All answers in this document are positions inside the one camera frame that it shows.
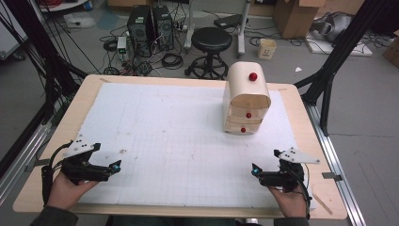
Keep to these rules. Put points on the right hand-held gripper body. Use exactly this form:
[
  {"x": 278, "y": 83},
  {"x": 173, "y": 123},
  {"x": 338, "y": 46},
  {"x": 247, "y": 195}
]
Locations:
[{"x": 284, "y": 175}]

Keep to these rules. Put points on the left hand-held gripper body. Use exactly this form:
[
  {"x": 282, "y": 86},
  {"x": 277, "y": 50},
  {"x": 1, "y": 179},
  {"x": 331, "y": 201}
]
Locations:
[{"x": 82, "y": 168}]

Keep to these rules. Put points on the wooden drawer with red knob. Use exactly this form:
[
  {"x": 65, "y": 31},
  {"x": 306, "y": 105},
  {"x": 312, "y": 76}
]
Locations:
[
  {"x": 243, "y": 129},
  {"x": 247, "y": 115}
]

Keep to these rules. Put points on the wooden cabinet with red knob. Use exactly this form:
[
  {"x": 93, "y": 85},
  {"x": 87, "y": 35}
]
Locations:
[{"x": 246, "y": 91}]

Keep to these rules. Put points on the person's right hand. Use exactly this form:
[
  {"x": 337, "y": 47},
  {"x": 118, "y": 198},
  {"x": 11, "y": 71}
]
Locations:
[{"x": 290, "y": 202}]

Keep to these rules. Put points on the person's left hand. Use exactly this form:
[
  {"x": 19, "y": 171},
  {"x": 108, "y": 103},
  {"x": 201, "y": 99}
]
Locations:
[{"x": 64, "y": 193}]

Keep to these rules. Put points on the metal table clamp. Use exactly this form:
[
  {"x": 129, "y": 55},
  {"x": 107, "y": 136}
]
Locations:
[
  {"x": 36, "y": 164},
  {"x": 331, "y": 176}
]

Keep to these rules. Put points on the thin wooden stick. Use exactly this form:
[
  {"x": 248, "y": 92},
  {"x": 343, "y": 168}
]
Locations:
[{"x": 322, "y": 204}]

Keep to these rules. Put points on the white grid mat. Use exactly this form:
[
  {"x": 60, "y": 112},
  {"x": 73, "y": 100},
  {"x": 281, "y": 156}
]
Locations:
[{"x": 175, "y": 150}]

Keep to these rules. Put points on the white paper scrap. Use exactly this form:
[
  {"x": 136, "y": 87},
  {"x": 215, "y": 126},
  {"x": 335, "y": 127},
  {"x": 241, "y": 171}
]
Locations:
[{"x": 298, "y": 69}]

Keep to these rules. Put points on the small white green device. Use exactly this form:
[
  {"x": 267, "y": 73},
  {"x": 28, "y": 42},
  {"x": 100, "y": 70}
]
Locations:
[{"x": 122, "y": 47}]

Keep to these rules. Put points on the small beige paper bin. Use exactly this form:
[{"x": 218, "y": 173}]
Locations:
[{"x": 266, "y": 48}]

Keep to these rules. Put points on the white stand leg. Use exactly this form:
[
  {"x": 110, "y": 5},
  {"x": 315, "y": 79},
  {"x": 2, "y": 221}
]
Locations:
[
  {"x": 241, "y": 34},
  {"x": 189, "y": 28}
]

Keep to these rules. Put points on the black round stool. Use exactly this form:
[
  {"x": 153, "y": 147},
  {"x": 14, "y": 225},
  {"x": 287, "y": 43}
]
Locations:
[{"x": 211, "y": 39}]

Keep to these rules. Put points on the black computer tower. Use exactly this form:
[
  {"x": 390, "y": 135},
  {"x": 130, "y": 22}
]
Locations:
[
  {"x": 163, "y": 26},
  {"x": 140, "y": 29}
]

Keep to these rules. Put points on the white flat board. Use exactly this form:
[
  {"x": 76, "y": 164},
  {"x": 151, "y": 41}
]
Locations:
[{"x": 360, "y": 50}]

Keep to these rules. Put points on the clear plastic bag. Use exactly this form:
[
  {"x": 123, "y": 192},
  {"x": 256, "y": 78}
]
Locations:
[{"x": 80, "y": 20}]

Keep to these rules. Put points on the flat black case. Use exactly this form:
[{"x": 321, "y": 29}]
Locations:
[{"x": 229, "y": 21}]

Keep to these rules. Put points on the grey black helmet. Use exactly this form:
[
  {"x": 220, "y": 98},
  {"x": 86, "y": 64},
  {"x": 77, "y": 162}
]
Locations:
[{"x": 334, "y": 26}]

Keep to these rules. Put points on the large cardboard box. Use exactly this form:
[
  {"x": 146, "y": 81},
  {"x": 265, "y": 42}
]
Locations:
[{"x": 295, "y": 17}]

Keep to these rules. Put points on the brown cardboard box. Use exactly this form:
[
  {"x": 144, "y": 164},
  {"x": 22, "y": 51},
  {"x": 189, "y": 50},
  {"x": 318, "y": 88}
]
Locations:
[{"x": 392, "y": 50}]

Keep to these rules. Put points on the aluminium rail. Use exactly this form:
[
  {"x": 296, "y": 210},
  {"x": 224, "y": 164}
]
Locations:
[
  {"x": 19, "y": 158},
  {"x": 335, "y": 163}
]

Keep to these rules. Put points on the black metal frame stand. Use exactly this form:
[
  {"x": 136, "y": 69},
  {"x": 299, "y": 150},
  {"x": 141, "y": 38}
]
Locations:
[
  {"x": 47, "y": 62},
  {"x": 338, "y": 53}
]

